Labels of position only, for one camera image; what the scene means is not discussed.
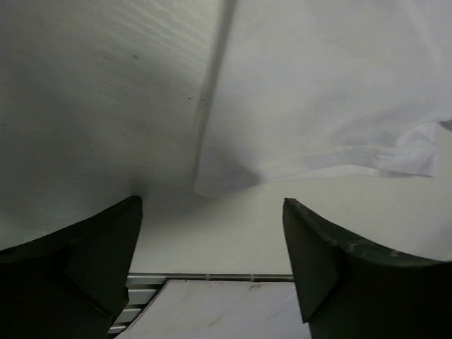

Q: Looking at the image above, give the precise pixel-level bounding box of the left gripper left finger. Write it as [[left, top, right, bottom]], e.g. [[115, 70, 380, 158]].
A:
[[1, 196, 143, 338]]

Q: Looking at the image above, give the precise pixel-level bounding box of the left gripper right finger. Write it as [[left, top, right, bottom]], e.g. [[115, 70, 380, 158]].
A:
[[282, 198, 451, 338]]

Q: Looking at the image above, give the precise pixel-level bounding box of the white t shirt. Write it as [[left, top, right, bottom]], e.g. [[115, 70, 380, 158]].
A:
[[195, 1, 451, 196]]

